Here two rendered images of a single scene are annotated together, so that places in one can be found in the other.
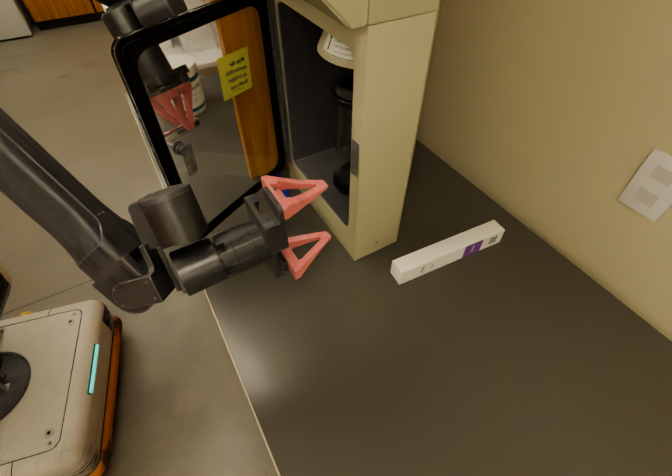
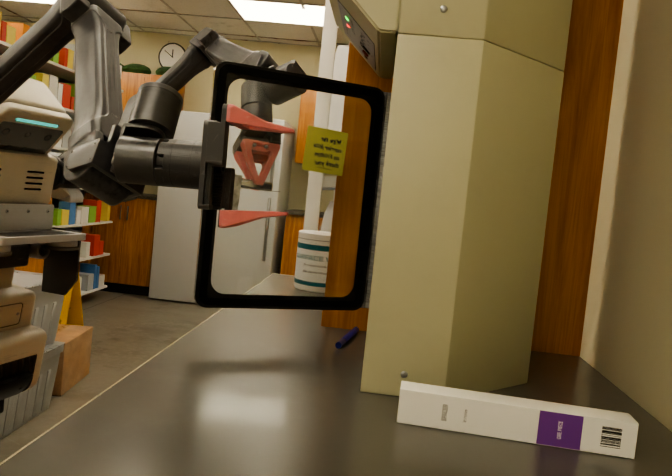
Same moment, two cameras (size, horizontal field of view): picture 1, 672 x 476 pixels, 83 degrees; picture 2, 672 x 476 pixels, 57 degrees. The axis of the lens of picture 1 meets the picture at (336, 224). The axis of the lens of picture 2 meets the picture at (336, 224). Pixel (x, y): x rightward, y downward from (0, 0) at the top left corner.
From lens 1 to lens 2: 0.63 m
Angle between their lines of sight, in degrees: 53
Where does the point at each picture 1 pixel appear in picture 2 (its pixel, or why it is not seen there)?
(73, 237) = (83, 117)
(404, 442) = not seen: outside the picture
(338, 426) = (143, 454)
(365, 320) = (306, 421)
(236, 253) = (173, 146)
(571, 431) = not seen: outside the picture
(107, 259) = (87, 130)
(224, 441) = not seen: outside the picture
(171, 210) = (150, 93)
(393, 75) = (429, 93)
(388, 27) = (421, 40)
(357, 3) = (387, 9)
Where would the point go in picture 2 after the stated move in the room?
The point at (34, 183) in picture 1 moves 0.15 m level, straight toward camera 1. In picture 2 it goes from (93, 82) to (70, 62)
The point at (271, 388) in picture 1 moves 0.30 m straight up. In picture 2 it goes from (121, 407) to (144, 135)
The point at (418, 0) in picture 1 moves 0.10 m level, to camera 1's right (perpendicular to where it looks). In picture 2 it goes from (457, 23) to (536, 18)
